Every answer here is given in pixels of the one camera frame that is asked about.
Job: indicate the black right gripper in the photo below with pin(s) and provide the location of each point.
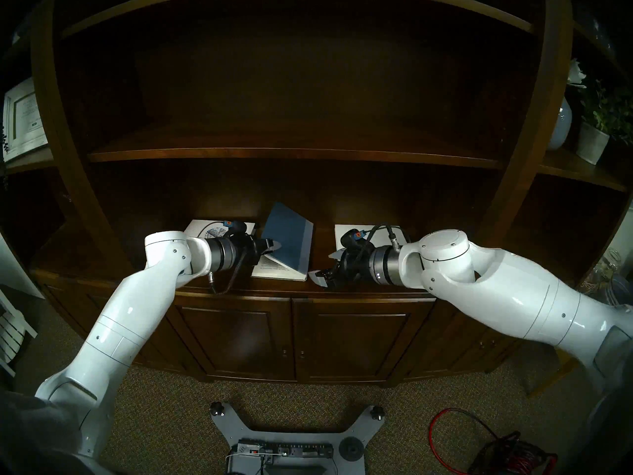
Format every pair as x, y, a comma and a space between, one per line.
356, 266

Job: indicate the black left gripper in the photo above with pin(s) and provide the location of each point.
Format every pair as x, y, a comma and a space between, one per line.
246, 251

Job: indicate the blue cover hardback book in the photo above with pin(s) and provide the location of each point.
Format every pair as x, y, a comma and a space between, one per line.
289, 236

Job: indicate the white book pale blue spine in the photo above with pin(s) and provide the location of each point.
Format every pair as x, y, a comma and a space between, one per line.
346, 236

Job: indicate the white book with round print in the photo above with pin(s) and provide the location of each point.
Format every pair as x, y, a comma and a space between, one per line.
198, 227

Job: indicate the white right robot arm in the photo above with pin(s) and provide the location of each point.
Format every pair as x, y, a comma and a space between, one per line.
519, 291

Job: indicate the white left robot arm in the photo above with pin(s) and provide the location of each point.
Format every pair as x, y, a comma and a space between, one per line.
133, 306

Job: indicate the dark brown wooden bookcase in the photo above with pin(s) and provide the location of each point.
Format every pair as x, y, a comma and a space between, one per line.
296, 152

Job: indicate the black star knob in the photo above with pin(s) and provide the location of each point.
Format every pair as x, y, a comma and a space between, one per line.
216, 408
378, 412

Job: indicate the round black rubber foot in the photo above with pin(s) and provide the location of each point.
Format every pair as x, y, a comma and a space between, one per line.
351, 449

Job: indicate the black power strip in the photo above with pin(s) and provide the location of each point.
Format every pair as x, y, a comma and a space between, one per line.
296, 450

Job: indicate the light wooden side table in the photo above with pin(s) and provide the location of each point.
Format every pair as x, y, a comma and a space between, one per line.
554, 375

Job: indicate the white round vase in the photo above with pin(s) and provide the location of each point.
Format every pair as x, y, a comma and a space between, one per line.
561, 127

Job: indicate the clear glass jar with sticks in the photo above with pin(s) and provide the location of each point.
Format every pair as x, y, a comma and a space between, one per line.
601, 268

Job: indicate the white slatted chair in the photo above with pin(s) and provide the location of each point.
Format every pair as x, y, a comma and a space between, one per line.
12, 335

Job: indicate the white framed certificate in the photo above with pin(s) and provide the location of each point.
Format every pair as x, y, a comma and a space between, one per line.
24, 118

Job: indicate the dark hanging bead plant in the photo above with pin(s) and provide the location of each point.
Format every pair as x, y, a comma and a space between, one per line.
4, 142

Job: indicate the green plant in white pot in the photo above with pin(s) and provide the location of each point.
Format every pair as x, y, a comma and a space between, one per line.
591, 142

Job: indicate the white artificial flower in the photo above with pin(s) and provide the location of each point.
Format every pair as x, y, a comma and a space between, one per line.
576, 73

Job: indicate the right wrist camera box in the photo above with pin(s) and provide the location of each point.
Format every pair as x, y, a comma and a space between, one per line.
353, 236

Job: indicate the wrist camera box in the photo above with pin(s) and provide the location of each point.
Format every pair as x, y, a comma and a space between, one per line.
235, 226
353, 236

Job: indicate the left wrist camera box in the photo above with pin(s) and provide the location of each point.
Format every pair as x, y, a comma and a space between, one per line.
235, 226

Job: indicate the grey metal robot base plate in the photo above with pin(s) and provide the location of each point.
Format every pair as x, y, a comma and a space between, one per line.
247, 429

